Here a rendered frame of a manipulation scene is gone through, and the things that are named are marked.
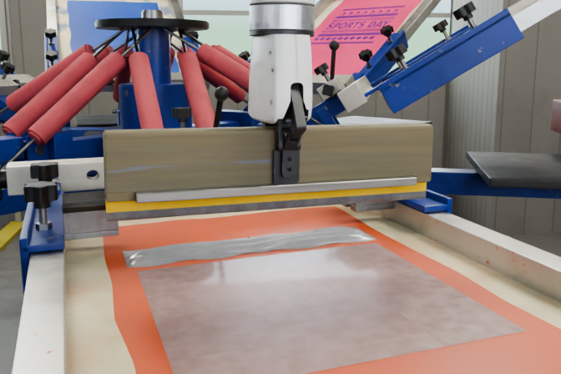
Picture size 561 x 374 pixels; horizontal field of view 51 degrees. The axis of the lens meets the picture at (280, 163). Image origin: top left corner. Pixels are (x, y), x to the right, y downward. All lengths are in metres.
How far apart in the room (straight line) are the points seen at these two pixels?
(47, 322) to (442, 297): 0.41
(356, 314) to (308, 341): 0.08
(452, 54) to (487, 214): 3.15
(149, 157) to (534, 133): 3.90
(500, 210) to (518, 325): 3.75
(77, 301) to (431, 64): 0.87
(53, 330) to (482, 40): 1.01
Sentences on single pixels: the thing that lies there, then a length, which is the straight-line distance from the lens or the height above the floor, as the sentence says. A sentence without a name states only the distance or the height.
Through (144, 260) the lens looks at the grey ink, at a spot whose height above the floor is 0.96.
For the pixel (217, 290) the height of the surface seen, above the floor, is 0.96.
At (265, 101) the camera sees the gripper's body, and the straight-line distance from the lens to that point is 0.66.
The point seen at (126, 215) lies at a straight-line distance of 0.67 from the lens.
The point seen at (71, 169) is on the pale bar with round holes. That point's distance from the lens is 1.08.
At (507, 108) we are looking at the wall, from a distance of 4.29.
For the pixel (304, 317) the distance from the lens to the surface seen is 0.63.
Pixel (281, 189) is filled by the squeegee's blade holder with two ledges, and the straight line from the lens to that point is 0.68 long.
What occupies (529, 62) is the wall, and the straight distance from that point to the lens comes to 4.34.
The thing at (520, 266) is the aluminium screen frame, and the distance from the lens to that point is 0.77.
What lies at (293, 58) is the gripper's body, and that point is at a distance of 0.65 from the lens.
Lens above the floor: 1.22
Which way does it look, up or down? 10 degrees down
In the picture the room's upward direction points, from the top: straight up
